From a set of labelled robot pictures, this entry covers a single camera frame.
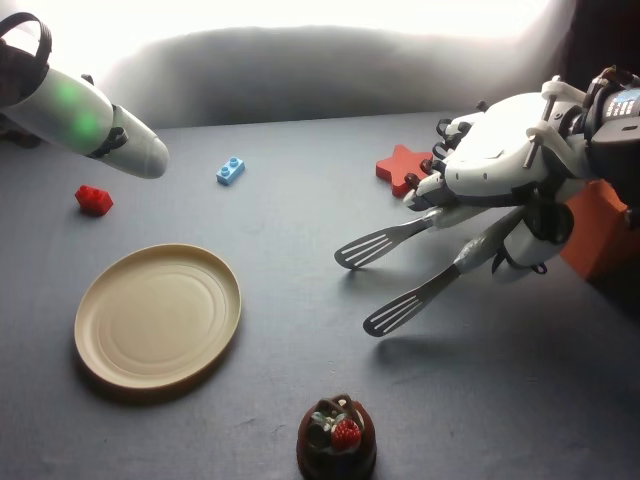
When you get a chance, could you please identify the red wooden star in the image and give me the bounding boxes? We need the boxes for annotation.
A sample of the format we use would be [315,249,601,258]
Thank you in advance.
[375,144,434,198]

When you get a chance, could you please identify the metal slotted tongs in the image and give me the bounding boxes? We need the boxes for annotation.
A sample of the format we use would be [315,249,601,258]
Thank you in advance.
[333,199,526,340]

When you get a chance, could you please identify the orange block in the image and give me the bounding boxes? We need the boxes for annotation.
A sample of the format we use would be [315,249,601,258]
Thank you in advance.
[559,179,632,281]

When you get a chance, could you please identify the cream round plate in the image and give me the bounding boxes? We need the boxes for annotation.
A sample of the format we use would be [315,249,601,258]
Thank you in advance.
[73,243,242,392]

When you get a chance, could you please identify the blue toy brick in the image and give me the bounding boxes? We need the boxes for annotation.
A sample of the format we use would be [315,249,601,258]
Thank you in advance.
[215,156,247,187]

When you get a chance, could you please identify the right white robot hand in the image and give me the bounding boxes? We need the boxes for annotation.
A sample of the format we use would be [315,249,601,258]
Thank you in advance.
[402,92,576,284]

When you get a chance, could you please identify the red toy brick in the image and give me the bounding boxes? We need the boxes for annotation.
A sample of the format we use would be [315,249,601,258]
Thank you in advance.
[74,184,114,217]

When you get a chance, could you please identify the white backdrop sheet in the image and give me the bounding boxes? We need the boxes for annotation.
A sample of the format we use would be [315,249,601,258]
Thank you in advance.
[0,0,571,132]

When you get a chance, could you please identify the grey table cloth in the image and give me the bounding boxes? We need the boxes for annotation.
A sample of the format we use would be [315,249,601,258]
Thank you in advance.
[0,112,640,480]

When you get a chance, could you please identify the chocolate toy cake with strawberry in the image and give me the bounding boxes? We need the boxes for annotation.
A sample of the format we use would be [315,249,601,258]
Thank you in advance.
[296,393,377,476]

